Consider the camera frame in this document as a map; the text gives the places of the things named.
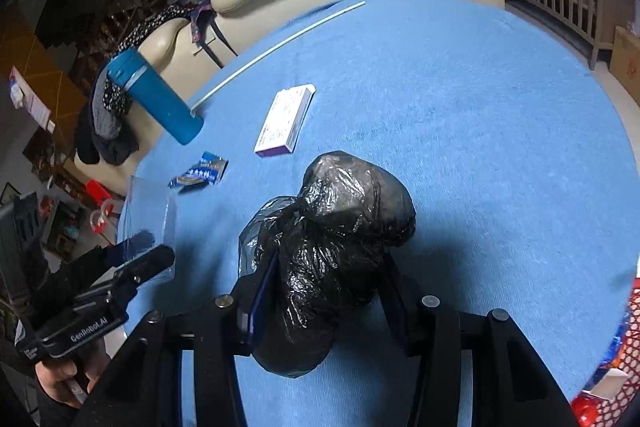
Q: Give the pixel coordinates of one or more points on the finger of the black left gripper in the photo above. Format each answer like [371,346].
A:
[135,273]
[129,249]

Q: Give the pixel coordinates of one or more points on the red plastic basket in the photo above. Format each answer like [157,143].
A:
[611,396]

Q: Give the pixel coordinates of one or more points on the clear plastic package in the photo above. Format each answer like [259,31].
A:
[151,206]

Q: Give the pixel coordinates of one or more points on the blue foil wrapper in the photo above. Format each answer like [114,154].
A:
[208,170]

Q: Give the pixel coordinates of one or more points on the red white stool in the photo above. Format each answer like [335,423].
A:
[108,208]

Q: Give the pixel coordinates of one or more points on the left hand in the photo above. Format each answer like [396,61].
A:
[56,377]

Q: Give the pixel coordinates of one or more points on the patterned strap bag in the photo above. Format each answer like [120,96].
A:
[203,21]

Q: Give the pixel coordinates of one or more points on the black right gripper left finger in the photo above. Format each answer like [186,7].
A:
[252,295]

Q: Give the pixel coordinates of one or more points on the black plastic bag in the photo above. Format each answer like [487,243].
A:
[329,241]

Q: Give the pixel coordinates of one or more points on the white thin rod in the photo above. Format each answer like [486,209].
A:
[198,104]

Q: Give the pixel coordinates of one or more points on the clothes pile on sofa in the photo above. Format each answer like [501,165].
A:
[102,132]

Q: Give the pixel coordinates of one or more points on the blue table cloth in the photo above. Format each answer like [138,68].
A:
[521,172]

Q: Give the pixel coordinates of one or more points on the white purple cardboard box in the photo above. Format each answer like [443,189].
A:
[284,120]

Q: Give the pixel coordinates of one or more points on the blue thermos bottle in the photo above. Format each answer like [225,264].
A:
[130,71]

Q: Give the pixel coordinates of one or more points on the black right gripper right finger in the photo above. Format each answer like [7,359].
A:
[409,312]

